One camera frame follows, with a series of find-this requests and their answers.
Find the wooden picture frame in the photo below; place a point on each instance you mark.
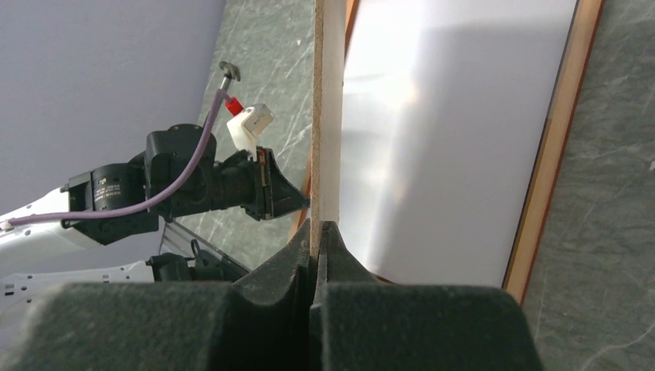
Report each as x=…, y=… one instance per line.
x=552, y=153

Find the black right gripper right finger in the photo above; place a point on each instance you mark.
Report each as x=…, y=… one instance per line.
x=359, y=323

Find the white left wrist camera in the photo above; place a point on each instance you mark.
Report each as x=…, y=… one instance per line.
x=246, y=124

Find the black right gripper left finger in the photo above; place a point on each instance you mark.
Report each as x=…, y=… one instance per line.
x=256, y=323

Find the black handled claw hammer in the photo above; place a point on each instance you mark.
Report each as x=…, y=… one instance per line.
x=231, y=73

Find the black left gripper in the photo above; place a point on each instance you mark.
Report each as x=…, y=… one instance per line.
x=238, y=182

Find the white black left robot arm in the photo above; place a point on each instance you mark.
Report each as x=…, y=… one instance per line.
x=176, y=175

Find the glossy mountain landscape photo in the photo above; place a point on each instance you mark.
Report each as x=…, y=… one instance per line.
x=450, y=138

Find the brown backing board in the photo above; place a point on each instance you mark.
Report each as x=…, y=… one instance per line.
x=330, y=23

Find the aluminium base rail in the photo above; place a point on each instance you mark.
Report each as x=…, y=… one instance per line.
x=204, y=261

